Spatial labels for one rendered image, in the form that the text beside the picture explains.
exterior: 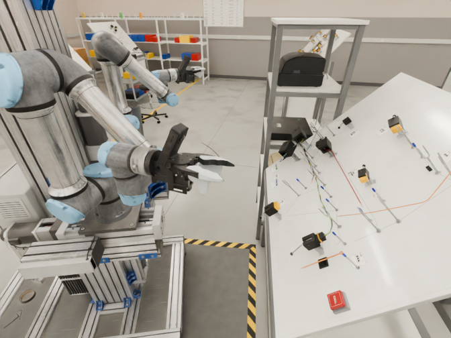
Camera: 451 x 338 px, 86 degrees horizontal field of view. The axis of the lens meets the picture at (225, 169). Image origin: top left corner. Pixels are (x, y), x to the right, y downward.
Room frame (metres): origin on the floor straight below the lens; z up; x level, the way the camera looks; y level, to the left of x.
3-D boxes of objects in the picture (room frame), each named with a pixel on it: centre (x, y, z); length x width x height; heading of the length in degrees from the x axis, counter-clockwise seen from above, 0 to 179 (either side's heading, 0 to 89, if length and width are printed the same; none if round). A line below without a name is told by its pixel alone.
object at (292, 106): (4.24, -1.41, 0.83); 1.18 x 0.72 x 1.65; 168
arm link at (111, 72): (1.39, 0.62, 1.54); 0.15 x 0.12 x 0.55; 33
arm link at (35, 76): (0.66, 0.53, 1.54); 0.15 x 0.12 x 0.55; 161
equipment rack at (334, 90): (1.88, -0.57, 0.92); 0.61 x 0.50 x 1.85; 174
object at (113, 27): (7.06, 2.77, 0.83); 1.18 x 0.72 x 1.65; 168
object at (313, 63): (1.78, -0.51, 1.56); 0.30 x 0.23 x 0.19; 86
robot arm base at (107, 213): (0.78, 0.49, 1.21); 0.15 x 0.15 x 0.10
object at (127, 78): (5.98, 2.20, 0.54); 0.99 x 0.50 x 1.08; 170
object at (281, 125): (1.82, -0.51, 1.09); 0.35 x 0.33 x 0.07; 174
